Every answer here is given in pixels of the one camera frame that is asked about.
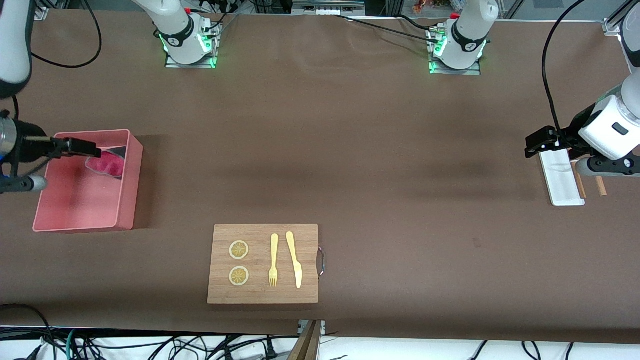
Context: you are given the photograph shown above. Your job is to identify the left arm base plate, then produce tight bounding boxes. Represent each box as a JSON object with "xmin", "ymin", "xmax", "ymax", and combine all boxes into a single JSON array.
[{"xmin": 428, "ymin": 26, "xmax": 482, "ymax": 76}]

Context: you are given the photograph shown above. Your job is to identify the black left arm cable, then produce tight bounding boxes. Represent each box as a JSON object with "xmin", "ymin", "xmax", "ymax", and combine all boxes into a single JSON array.
[{"xmin": 542, "ymin": 0, "xmax": 587, "ymax": 134}]

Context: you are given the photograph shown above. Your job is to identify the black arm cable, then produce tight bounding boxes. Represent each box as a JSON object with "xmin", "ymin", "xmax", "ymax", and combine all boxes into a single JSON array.
[
  {"xmin": 542, "ymin": 0, "xmax": 587, "ymax": 134},
  {"xmin": 10, "ymin": 0, "xmax": 104, "ymax": 176}
]

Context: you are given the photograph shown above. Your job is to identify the black looped floor cable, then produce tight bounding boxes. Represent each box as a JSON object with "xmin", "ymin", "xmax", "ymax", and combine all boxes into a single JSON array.
[{"xmin": 0, "ymin": 303, "xmax": 56, "ymax": 360}]

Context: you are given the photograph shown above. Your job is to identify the wooden plank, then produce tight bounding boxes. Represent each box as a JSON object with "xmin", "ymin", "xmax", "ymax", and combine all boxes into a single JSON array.
[{"xmin": 287, "ymin": 320, "xmax": 323, "ymax": 360}]

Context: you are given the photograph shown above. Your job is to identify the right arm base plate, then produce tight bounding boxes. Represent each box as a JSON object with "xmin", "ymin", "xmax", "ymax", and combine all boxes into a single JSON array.
[{"xmin": 165, "ymin": 19, "xmax": 219, "ymax": 69}]

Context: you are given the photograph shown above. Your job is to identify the white rectangular tray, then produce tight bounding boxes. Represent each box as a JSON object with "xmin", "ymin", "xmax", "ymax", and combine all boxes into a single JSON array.
[{"xmin": 539, "ymin": 149, "xmax": 586, "ymax": 207}]

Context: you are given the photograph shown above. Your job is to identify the yellow knife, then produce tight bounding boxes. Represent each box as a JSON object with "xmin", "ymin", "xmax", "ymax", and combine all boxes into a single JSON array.
[{"xmin": 285, "ymin": 231, "xmax": 303, "ymax": 289}]

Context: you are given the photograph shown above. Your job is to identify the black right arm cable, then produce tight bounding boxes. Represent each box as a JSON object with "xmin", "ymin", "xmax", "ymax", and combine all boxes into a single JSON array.
[{"xmin": 10, "ymin": 0, "xmax": 104, "ymax": 176}]

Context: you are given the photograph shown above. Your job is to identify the pink plastic bin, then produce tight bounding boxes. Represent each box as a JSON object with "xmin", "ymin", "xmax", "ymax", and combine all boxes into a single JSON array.
[{"xmin": 32, "ymin": 129, "xmax": 144, "ymax": 234}]

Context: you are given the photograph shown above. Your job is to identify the wooden cutting board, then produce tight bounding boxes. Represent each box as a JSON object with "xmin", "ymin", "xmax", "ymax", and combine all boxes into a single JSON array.
[{"xmin": 207, "ymin": 223, "xmax": 319, "ymax": 305}]

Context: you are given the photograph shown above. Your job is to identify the black cable on table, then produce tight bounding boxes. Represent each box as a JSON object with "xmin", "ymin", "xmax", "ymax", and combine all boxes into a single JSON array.
[{"xmin": 334, "ymin": 14, "xmax": 443, "ymax": 44}]

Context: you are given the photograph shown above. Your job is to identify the yellow fork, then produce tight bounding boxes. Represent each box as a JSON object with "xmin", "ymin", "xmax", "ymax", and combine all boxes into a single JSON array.
[{"xmin": 268, "ymin": 233, "xmax": 279, "ymax": 288}]

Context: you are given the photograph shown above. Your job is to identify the grey and red cloth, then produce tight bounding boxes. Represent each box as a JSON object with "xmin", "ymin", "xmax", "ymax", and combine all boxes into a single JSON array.
[{"xmin": 85, "ymin": 146, "xmax": 126, "ymax": 179}]

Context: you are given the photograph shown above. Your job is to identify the small metal bracket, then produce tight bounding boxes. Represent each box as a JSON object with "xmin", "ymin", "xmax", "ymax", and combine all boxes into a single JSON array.
[{"xmin": 297, "ymin": 320, "xmax": 327, "ymax": 337}]

